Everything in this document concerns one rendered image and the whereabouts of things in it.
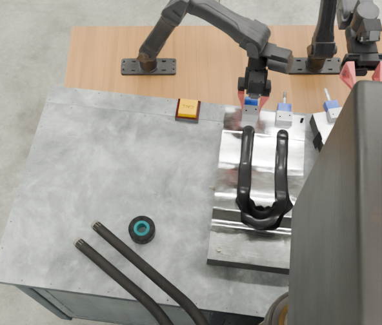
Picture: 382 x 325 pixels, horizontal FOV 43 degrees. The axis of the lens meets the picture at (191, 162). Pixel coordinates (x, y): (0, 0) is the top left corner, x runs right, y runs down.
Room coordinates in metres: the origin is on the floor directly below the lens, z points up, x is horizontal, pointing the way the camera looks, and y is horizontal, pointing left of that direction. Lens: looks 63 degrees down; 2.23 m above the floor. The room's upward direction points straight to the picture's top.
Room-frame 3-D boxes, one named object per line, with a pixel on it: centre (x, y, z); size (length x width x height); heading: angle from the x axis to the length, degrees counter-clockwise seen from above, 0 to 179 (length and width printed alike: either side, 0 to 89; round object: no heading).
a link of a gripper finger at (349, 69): (0.77, -0.43, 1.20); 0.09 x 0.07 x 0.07; 0
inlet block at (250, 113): (0.89, -0.19, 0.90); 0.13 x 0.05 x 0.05; 173
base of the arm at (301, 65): (1.12, -0.45, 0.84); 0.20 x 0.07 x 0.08; 90
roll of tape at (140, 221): (0.49, 0.15, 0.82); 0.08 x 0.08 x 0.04
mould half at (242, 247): (0.62, -0.21, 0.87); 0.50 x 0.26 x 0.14; 172
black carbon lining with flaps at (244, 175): (0.63, -0.22, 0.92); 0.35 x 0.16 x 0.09; 172
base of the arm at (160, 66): (1.11, 0.15, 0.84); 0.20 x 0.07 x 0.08; 90
